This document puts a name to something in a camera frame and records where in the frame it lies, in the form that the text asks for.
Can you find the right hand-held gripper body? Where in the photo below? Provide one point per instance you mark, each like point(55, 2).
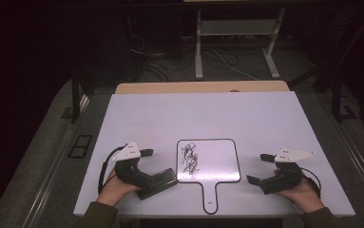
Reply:
point(282, 180)

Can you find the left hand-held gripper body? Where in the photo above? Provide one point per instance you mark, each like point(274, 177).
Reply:
point(132, 172)

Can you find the black whiteboard eraser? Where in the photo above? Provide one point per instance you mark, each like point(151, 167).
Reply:
point(160, 188)

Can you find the white handheld whiteboard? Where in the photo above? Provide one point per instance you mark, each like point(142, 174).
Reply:
point(214, 158)

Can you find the person's left hand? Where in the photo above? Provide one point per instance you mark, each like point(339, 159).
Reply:
point(114, 190)

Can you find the person's right hand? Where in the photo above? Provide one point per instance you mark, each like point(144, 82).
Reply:
point(304, 194)

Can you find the black metal stand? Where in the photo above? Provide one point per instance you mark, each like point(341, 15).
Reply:
point(75, 98)

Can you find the white metal stand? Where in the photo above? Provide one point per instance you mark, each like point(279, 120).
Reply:
point(236, 28)

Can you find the metal floor rail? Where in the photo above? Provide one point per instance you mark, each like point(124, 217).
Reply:
point(360, 158)
point(53, 164)

